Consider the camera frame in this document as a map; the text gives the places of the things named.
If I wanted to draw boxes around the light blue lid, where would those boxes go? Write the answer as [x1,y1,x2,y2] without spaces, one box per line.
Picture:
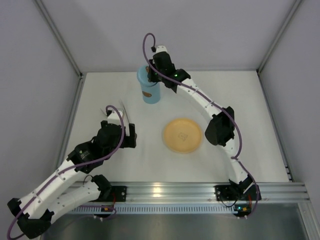
[136,65,156,87]

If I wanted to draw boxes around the metal tongs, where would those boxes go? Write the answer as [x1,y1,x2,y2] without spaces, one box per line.
[100,99,130,126]

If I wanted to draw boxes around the light blue cylindrical container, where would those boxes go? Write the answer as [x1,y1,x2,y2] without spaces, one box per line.
[140,83,161,105]

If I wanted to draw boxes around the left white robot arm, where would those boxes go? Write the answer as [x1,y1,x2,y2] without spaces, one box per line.
[7,120,137,239]

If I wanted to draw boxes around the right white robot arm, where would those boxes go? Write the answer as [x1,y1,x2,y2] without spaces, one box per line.
[148,45,261,200]

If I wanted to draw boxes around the yellow round plate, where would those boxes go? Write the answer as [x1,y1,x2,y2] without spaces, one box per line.
[162,117,203,154]

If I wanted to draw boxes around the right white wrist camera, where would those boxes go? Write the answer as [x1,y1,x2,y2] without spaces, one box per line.
[151,45,168,54]

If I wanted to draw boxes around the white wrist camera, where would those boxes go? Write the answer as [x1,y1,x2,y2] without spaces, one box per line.
[106,108,124,125]
[151,45,168,54]

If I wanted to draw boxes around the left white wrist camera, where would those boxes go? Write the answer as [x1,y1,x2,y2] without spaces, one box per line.
[106,108,124,125]

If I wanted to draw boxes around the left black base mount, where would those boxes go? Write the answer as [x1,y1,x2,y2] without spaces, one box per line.
[98,185,127,203]

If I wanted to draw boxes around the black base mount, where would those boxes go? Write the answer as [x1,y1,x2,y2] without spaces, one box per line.
[98,185,127,203]
[214,184,262,202]

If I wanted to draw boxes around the white slotted cable duct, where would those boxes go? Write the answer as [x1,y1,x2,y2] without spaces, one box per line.
[67,204,238,215]

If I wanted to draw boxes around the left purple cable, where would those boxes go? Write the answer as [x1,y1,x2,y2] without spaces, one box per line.
[6,105,126,240]

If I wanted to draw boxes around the purple cable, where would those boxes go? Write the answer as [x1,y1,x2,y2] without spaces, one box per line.
[6,105,126,240]
[142,32,261,218]

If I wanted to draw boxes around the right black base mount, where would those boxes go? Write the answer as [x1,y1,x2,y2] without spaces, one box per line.
[214,184,262,202]

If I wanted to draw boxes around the left aluminium frame post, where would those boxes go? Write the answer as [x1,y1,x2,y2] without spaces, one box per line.
[32,0,83,79]

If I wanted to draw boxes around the aluminium frame post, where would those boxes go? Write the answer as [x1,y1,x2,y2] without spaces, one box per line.
[32,0,83,79]
[256,0,305,76]

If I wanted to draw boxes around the right aluminium frame post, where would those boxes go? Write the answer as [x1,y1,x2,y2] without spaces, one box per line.
[256,0,305,76]

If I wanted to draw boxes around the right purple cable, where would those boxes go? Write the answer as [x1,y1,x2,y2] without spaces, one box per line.
[142,32,261,218]

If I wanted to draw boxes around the aluminium mounting rail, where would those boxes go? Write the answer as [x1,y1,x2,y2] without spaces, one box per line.
[112,182,310,204]

